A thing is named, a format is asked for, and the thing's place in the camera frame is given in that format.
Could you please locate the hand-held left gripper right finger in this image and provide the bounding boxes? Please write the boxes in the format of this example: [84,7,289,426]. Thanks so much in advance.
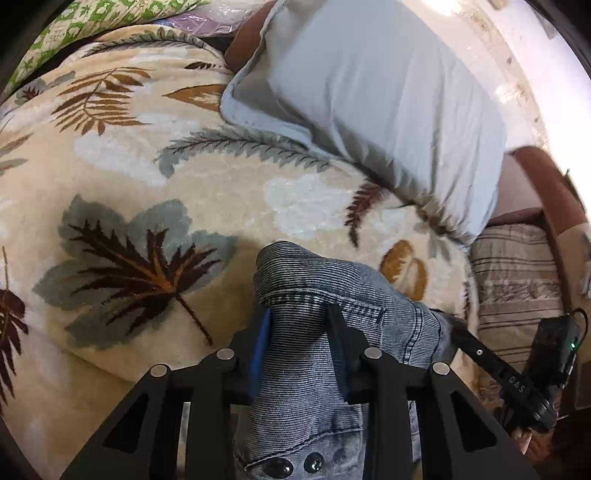
[325,305,541,480]

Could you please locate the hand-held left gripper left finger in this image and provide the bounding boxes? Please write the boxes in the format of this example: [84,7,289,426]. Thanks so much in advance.
[60,307,273,480]

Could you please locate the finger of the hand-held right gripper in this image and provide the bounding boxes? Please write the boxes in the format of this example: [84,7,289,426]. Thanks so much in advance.
[436,311,525,402]

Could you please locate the grey-blue denim pants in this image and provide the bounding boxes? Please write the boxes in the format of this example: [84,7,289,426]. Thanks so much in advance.
[233,240,467,480]

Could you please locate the person's right hand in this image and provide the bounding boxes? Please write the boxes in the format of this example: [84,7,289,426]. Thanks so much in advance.
[512,427,533,457]

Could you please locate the striped beige cushion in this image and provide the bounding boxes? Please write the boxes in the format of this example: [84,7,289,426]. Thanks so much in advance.
[468,224,568,370]

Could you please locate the leaf-print beige blanket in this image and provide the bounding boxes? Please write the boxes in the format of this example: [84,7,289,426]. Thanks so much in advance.
[0,25,476,480]

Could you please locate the light blue pillow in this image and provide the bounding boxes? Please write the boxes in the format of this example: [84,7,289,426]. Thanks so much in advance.
[221,0,509,245]

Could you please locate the brown pillow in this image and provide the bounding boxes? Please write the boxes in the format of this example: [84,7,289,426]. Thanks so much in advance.
[224,0,278,72]

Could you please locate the clear plastic bag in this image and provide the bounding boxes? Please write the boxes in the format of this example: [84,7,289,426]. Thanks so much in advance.
[157,0,273,35]

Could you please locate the green white patterned cloth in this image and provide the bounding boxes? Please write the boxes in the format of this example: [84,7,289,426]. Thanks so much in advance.
[7,0,208,88]

